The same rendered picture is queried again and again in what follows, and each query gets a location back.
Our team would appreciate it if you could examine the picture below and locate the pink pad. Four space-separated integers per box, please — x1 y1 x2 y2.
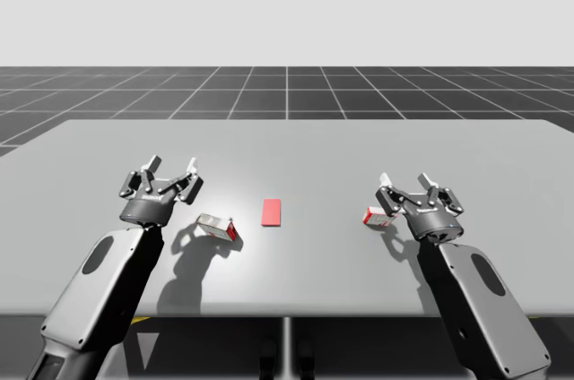
261 198 283 228

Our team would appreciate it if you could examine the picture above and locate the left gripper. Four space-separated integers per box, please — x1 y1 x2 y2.
117 154 205 226

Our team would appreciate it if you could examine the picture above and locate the red and white carton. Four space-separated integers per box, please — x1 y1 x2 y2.
361 206 398 229
196 212 239 243

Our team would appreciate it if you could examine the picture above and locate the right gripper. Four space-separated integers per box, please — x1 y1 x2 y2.
375 171 464 245

